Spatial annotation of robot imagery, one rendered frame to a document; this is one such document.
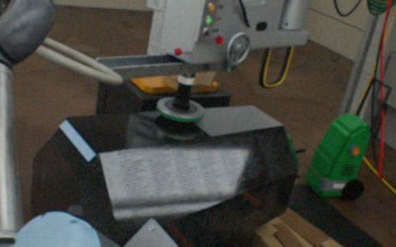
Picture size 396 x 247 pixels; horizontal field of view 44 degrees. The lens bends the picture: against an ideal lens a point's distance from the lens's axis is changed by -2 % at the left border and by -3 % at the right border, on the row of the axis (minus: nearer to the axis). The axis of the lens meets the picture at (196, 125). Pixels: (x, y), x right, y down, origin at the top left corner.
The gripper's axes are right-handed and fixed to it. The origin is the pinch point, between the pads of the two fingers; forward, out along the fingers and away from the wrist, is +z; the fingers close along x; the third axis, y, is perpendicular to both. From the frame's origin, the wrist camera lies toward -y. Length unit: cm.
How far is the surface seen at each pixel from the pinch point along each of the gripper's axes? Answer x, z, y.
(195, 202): 86, 27, -36
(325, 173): 150, 3, -196
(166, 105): 54, -1, -59
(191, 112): 66, -3, -58
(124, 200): 64, 34, -15
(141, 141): 56, 14, -32
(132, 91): 24, 4, -104
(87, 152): 42, 25, -18
